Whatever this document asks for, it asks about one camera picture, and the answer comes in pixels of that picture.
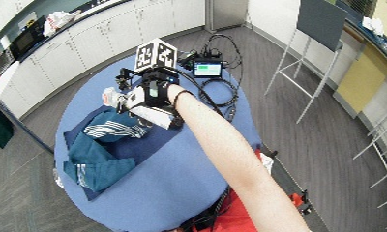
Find white marker cube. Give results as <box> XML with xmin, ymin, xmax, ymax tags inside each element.
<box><xmin>133</xmin><ymin>38</ymin><xmax>178</xmax><ymax>73</ymax></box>

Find black wristband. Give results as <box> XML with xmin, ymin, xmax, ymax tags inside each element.
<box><xmin>172</xmin><ymin>89</ymin><xmax>196</xmax><ymax>110</ymax></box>

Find white cabinet row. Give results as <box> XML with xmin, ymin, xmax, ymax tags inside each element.
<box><xmin>0</xmin><ymin>0</ymin><xmax>206</xmax><ymax>120</ymax></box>

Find small black screen device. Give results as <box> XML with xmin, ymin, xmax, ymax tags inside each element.
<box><xmin>190</xmin><ymin>59</ymin><xmax>224</xmax><ymax>79</ymax></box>

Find dark blue mat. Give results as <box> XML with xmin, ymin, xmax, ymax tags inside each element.
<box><xmin>61</xmin><ymin>105</ymin><xmax>182</xmax><ymax>201</ymax></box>

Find teal striped garment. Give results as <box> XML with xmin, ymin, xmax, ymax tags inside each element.
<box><xmin>61</xmin><ymin>108</ymin><xmax>154</xmax><ymax>194</ymax></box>

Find white plastic bag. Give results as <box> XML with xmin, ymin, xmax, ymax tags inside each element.
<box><xmin>41</xmin><ymin>10</ymin><xmax>82</xmax><ymax>38</ymax></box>

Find black microwave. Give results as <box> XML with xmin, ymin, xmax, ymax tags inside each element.
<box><xmin>6</xmin><ymin>17</ymin><xmax>48</xmax><ymax>61</ymax></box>

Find small white object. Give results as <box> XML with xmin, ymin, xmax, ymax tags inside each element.
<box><xmin>258</xmin><ymin>152</ymin><xmax>274</xmax><ymax>176</ymax></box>

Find person's red clothing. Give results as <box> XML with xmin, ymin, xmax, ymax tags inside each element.
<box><xmin>190</xmin><ymin>146</ymin><xmax>306</xmax><ymax>232</ymax></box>

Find grey board on white stand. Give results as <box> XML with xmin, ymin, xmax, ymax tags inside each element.
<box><xmin>262</xmin><ymin>0</ymin><xmax>350</xmax><ymax>125</ymax></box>

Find yellow and white counter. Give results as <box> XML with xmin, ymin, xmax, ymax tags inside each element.
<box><xmin>330</xmin><ymin>18</ymin><xmax>387</xmax><ymax>120</ymax></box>

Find black device with red part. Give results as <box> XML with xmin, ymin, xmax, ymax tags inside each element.
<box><xmin>289</xmin><ymin>188</ymin><xmax>314</xmax><ymax>216</ymax></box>

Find crumpled white cloth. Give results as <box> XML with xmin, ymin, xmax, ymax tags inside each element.
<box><xmin>361</xmin><ymin>15</ymin><xmax>387</xmax><ymax>37</ymax></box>

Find white chair frames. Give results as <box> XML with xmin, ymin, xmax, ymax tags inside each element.
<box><xmin>352</xmin><ymin>102</ymin><xmax>387</xmax><ymax>230</ymax></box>

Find black glove cable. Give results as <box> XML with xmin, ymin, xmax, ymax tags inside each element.
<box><xmin>170</xmin><ymin>68</ymin><xmax>225</xmax><ymax>118</ymax></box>

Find coiled black cable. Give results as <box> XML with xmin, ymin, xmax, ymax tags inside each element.
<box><xmin>198</xmin><ymin>77</ymin><xmax>240</xmax><ymax>123</ymax></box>

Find black cable loop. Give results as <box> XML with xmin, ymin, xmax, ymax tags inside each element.
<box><xmin>200</xmin><ymin>33</ymin><xmax>245</xmax><ymax>75</ymax></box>

